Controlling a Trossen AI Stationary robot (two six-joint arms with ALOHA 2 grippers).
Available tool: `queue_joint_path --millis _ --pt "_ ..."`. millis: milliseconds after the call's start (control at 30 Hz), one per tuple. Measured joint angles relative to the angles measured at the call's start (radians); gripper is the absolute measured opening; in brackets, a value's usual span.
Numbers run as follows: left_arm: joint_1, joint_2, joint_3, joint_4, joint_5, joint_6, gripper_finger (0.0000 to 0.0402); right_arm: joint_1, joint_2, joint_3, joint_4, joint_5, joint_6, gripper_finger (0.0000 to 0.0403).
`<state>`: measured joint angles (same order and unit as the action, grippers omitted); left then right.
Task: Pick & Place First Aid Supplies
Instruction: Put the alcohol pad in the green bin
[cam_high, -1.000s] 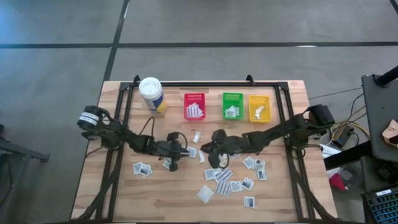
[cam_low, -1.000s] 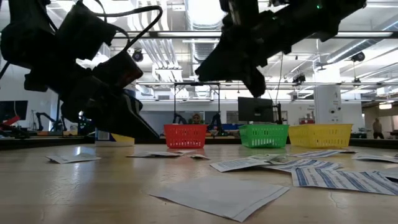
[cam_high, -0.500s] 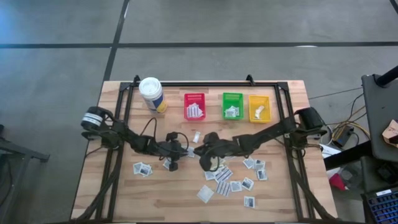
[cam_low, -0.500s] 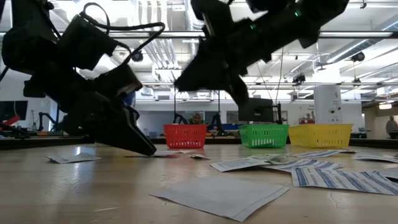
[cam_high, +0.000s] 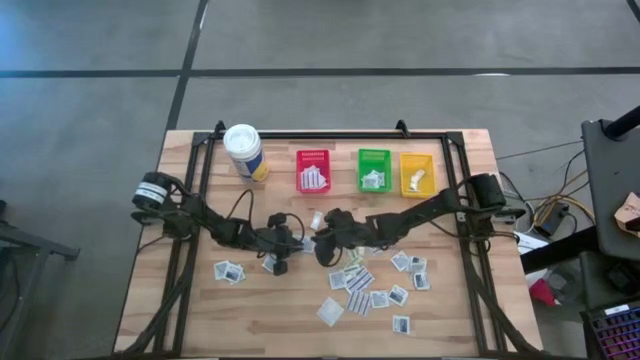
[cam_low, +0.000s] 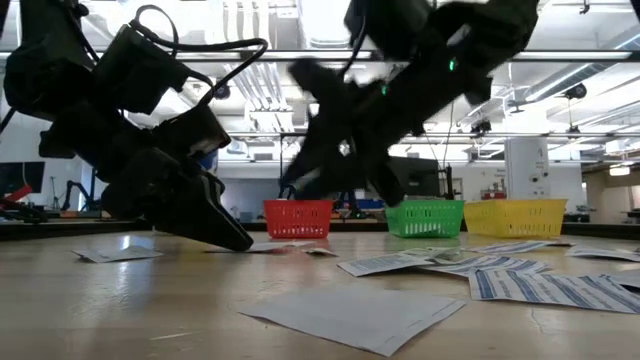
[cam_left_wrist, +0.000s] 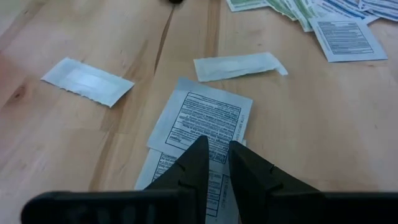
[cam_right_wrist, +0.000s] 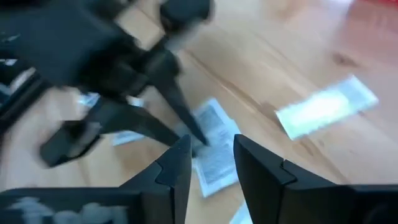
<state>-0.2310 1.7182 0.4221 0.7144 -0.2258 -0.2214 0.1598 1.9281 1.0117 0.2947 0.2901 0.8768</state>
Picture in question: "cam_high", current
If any backlit black keyboard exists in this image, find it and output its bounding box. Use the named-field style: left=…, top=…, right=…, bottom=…
left=582, top=299, right=640, bottom=360

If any thin black floor cable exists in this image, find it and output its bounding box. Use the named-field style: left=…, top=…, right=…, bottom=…
left=496, top=141, right=584, bottom=161

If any plain white bandage wrapper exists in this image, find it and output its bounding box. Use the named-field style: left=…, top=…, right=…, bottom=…
left=310, top=164, right=329, bottom=191

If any green plastic basket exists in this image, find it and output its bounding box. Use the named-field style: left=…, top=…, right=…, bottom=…
left=356, top=147, right=393, bottom=194

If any yellow plastic basket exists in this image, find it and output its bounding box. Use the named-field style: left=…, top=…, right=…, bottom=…
left=399, top=151, right=437, bottom=197

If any brown cardboard box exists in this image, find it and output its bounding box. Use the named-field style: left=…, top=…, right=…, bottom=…
left=613, top=192, right=640, bottom=237

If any black equipment cart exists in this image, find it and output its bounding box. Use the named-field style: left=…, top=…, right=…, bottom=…
left=581, top=118, right=640, bottom=261

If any red object on floor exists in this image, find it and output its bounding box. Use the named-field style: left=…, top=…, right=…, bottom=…
left=529, top=277, right=561, bottom=307

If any dark metal floor stand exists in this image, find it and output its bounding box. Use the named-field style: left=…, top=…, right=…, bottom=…
left=0, top=199, right=81, bottom=360

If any white paper sheet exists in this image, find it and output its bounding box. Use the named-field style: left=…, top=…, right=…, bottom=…
left=513, top=230, right=550, bottom=254

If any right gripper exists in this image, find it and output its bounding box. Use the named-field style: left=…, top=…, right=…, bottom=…
left=311, top=208, right=374, bottom=267

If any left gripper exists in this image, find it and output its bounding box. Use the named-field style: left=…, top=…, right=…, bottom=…
left=249, top=213, right=306, bottom=277

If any black pole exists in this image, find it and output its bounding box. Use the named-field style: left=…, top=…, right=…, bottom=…
left=602, top=104, right=640, bottom=141

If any red plastic basket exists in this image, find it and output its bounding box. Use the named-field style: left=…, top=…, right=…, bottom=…
left=295, top=148, right=332, bottom=195

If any black power brick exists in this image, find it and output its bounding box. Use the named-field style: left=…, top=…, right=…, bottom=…
left=533, top=201, right=571, bottom=239

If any yellow floor cable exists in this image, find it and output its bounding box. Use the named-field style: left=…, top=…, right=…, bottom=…
left=534, top=167, right=596, bottom=221

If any wipes canister with white lid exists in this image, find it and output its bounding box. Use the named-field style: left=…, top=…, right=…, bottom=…
left=222, top=123, right=272, bottom=184

